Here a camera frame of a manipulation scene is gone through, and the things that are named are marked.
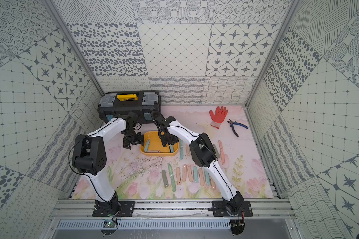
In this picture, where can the grey green fruit knife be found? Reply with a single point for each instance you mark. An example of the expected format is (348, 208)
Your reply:
(216, 151)

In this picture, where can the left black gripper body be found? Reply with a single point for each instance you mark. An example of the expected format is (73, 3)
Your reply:
(131, 139)

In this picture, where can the long green knife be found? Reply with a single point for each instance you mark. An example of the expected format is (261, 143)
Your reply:
(173, 183)

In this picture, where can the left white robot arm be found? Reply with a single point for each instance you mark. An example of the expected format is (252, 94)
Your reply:
(89, 158)

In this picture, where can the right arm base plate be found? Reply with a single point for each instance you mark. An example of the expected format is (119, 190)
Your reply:
(224, 209)

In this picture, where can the pale pink knife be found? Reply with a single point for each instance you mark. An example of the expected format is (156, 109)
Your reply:
(184, 173)

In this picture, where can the beige pink knife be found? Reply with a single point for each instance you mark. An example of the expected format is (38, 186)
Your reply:
(178, 176)

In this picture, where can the salmon pink knife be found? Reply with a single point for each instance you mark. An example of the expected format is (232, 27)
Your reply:
(222, 156)

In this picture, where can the yellow plastic storage box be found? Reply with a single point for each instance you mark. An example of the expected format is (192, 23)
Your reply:
(155, 147)

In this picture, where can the floral pink table mat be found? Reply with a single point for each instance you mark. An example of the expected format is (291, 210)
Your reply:
(135, 175)

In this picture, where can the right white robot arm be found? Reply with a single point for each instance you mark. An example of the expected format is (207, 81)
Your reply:
(203, 155)

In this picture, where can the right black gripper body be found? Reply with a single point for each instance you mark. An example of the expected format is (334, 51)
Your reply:
(168, 139)

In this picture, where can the aluminium frame rail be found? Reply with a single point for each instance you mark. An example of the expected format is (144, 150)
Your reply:
(177, 209)

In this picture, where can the red work glove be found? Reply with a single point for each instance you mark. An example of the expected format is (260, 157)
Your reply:
(218, 116)

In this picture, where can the black plastic toolbox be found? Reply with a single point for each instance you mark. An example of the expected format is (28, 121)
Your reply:
(121, 103)

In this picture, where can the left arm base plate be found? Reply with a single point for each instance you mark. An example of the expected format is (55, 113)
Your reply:
(109, 209)

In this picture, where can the long teal knife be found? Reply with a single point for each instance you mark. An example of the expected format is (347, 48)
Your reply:
(181, 150)

